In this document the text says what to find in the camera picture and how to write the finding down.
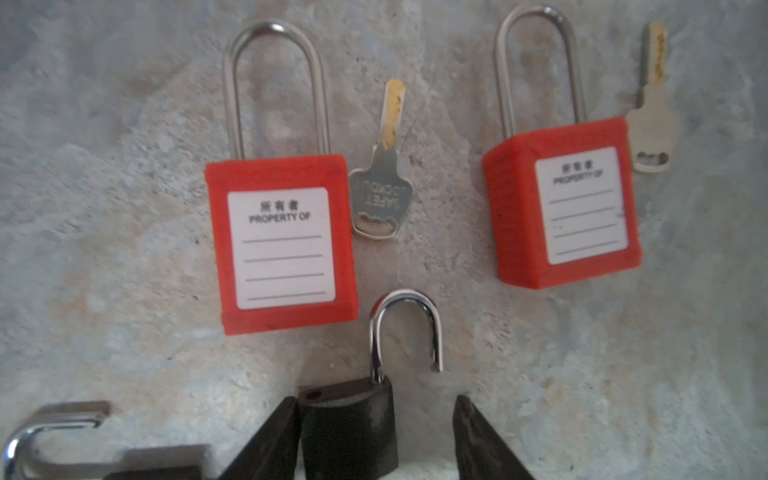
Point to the silver safety key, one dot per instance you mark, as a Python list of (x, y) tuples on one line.
[(378, 193), (654, 127)]

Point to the red padlock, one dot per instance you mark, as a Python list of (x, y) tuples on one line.
[(281, 227), (562, 202)]

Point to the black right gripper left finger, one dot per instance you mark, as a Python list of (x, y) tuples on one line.
[(272, 451)]

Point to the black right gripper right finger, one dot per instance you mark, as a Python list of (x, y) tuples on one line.
[(480, 451)]

